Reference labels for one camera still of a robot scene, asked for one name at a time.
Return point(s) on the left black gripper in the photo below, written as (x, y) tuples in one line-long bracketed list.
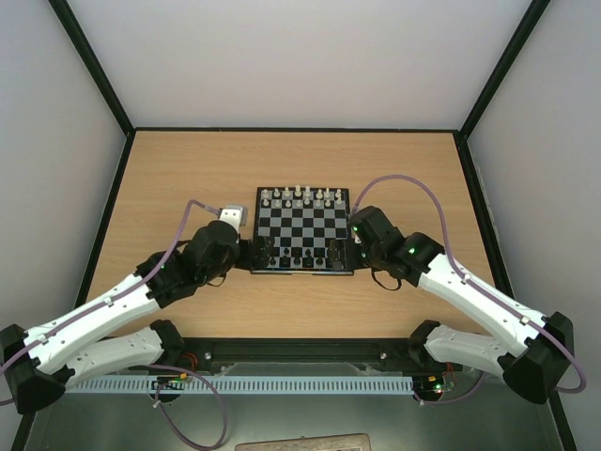
[(263, 256)]

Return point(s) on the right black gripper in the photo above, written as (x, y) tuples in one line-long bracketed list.
[(340, 252)]

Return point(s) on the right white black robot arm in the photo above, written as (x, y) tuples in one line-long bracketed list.
[(526, 348)]

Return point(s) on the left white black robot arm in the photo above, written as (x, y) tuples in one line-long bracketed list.
[(41, 363)]

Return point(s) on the black white chess board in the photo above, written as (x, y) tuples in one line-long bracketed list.
[(302, 228)]

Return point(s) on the right controller circuit board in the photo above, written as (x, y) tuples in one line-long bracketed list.
[(435, 385)]

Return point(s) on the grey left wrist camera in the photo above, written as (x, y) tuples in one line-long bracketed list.
[(235, 215)]

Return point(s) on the black aluminium mounting rail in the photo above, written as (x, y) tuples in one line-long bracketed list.
[(385, 354)]

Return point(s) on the light blue slotted cable duct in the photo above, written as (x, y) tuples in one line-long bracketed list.
[(255, 385)]

